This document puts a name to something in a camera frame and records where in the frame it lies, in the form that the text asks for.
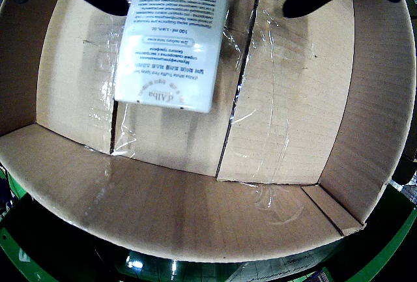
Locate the white d'Alba product carton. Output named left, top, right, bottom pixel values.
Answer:
left=113, top=0, right=235, bottom=113

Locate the large brown cardboard tray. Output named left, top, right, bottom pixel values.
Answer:
left=0, top=0, right=417, bottom=266

